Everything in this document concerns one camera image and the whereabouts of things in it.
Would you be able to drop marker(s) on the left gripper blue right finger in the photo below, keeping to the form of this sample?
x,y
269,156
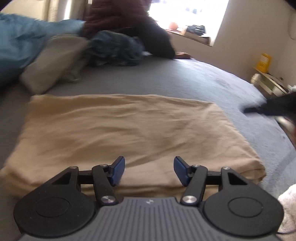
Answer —
x,y
193,178

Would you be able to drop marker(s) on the shoes on white box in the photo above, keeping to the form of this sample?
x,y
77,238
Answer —
x,y
197,33

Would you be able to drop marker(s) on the wooden side shelf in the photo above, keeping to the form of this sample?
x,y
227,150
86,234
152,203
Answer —
x,y
270,86

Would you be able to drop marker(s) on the grey bed blanket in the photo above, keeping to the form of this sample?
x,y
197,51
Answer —
x,y
188,79

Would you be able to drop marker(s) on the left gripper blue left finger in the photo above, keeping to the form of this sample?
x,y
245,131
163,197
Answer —
x,y
105,177

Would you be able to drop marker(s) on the beige trousers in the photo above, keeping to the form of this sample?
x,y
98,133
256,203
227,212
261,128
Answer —
x,y
147,130

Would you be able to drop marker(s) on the yellow box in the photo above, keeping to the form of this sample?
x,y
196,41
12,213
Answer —
x,y
264,63

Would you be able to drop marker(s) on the grey sweatpants with drawstring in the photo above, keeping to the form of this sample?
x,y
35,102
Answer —
x,y
61,60

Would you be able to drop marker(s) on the blue denim jeans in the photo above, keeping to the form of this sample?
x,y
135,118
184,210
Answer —
x,y
107,47

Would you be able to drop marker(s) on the seated person in maroon jacket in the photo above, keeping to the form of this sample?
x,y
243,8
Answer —
x,y
131,18

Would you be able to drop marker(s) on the blue duvet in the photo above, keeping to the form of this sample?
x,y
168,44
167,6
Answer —
x,y
23,38

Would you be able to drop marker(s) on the white woven ball lamp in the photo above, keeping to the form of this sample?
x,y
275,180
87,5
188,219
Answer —
x,y
256,79

